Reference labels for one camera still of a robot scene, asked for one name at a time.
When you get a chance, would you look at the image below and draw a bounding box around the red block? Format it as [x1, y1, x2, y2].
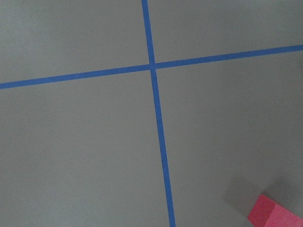
[248, 194, 303, 227]

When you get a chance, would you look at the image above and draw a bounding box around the blue tape line lengthwise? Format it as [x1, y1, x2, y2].
[142, 0, 176, 227]

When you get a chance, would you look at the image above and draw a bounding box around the blue tape line crosswise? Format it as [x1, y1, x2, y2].
[0, 45, 303, 89]

